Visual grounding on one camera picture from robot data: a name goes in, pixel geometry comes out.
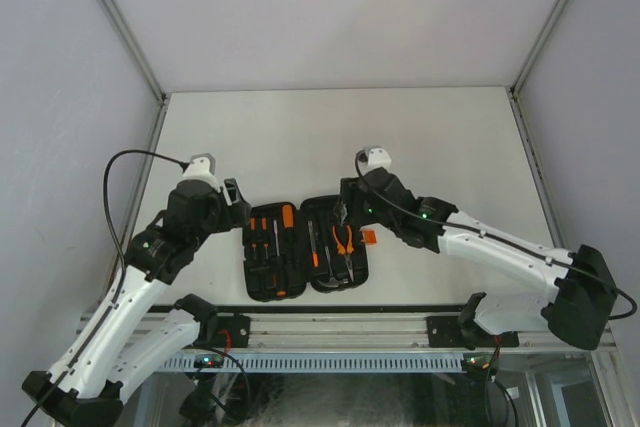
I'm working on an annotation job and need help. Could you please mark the small orange black precision screwdriver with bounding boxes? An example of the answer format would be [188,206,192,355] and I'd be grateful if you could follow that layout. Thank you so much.
[250,217,259,265]

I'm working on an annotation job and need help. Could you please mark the orange handled needle-nose pliers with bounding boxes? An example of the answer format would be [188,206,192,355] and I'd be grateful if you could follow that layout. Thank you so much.
[332,225,354,283]

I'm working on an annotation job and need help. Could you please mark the orange grip bit screwdriver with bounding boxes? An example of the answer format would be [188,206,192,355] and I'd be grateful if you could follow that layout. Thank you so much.
[282,204,295,246]

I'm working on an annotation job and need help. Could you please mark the black plastic tool case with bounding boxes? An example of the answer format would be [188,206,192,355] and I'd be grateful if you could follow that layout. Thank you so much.
[242,195,377,302]

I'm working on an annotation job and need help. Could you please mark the black orange handled screwdriver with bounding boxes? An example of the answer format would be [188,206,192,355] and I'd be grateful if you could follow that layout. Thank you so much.
[273,219,287,298]

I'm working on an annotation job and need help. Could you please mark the black handled claw hammer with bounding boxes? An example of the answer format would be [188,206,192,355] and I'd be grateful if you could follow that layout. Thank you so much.
[312,246,349,292]

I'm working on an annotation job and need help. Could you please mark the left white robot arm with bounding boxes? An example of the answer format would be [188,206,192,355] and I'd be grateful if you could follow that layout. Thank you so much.
[22,178,250,426]

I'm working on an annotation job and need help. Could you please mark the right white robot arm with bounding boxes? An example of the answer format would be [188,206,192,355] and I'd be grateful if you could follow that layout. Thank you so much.
[337,168,620,351]

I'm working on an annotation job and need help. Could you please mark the right black camera cable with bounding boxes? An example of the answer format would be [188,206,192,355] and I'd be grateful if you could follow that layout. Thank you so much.
[353,150,640,321]

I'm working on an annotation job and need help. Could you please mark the black camera cable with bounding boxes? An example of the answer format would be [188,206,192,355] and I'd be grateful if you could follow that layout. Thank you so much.
[19,149,190,427]
[353,150,640,321]

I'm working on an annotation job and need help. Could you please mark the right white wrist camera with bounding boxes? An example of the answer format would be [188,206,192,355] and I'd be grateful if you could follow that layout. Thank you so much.
[356,146,392,172]

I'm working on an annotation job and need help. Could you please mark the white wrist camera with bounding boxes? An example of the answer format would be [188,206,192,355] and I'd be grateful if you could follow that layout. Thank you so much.
[356,146,392,172]
[182,153,220,192]

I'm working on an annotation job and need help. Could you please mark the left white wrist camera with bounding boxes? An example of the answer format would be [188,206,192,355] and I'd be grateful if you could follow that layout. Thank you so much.
[182,153,220,192]

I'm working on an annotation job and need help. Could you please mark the left black camera cable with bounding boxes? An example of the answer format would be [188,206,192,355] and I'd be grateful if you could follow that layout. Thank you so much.
[19,149,190,427]

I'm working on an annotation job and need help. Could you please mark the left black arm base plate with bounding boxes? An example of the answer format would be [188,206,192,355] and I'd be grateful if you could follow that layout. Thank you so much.
[193,314,251,351]

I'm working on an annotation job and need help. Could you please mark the aluminium front frame rail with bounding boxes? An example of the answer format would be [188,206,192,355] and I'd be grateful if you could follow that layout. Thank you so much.
[72,310,616,351]

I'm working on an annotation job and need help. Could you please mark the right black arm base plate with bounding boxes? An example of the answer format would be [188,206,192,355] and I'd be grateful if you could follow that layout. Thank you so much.
[426,315,520,350]

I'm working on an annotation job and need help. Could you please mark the blue slotted cable duct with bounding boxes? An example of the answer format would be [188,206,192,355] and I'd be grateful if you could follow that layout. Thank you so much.
[157,351,464,374]

